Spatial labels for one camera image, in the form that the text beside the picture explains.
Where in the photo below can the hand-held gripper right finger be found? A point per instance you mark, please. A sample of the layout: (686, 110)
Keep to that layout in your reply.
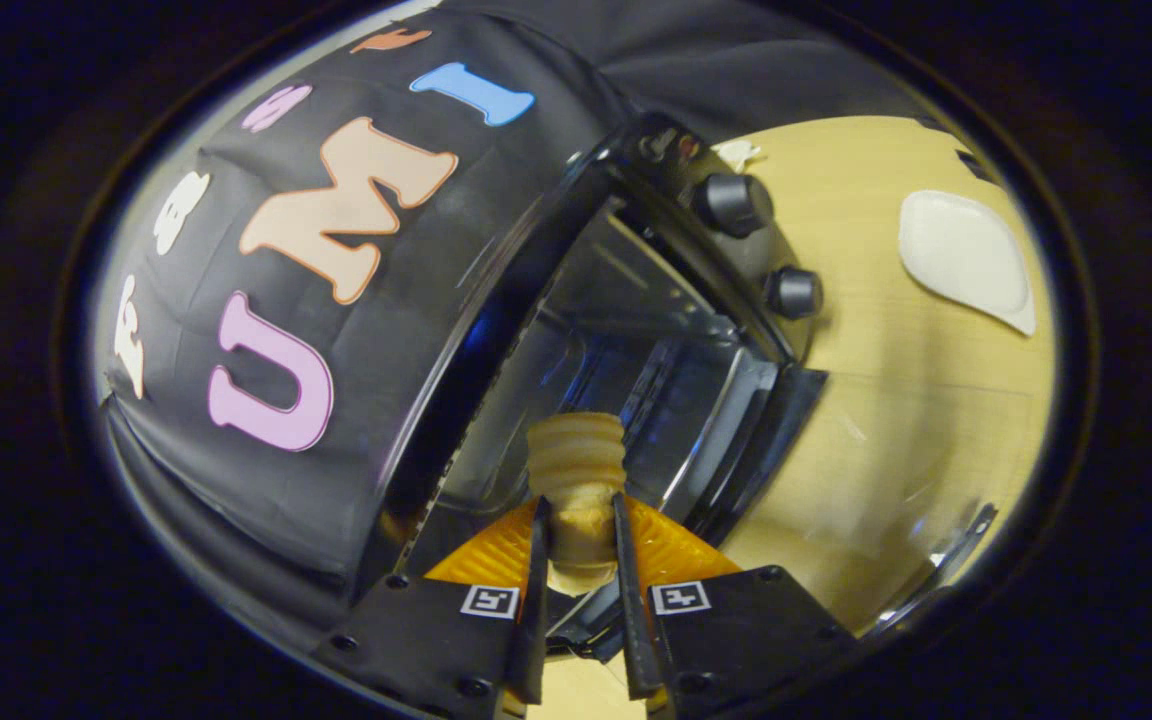
(628, 610)

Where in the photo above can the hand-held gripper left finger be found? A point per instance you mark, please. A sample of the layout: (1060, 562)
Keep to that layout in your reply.
(534, 610)

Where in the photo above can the ridged beige pastry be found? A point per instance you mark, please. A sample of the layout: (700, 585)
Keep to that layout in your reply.
(576, 460)

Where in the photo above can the black toaster oven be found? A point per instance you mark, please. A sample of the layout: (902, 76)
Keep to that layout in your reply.
(516, 290)

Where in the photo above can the white plate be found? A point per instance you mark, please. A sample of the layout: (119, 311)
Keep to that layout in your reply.
(966, 255)

